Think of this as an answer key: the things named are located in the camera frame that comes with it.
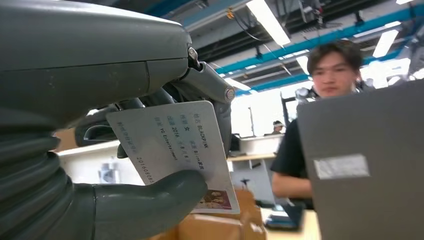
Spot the white ID card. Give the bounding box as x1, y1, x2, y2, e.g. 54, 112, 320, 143
105, 100, 241, 215

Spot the white cabinet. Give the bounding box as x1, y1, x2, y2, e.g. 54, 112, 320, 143
56, 139, 146, 186

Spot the black smartphone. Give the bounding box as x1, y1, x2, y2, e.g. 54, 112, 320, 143
264, 202, 306, 232

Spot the person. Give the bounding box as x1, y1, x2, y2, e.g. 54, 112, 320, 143
269, 39, 375, 210
271, 120, 286, 135

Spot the long ceiling light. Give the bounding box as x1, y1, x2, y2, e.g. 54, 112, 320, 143
225, 77, 252, 92
246, 0, 292, 47
372, 29, 400, 59
296, 55, 311, 75

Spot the wooden organizer box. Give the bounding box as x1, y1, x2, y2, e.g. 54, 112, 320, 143
145, 188, 268, 240

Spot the grey laptop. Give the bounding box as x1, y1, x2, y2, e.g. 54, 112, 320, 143
296, 79, 424, 240

